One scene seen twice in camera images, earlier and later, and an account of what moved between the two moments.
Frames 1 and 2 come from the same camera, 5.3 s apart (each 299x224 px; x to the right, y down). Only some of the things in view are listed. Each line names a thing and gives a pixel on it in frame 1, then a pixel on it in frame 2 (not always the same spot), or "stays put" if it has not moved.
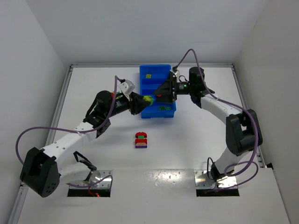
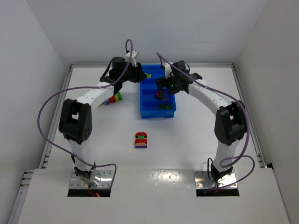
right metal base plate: [202, 181] stays put
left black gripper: [132, 103] -> [117, 86]
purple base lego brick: [141, 145] stays put
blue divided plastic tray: [151, 77] stays put
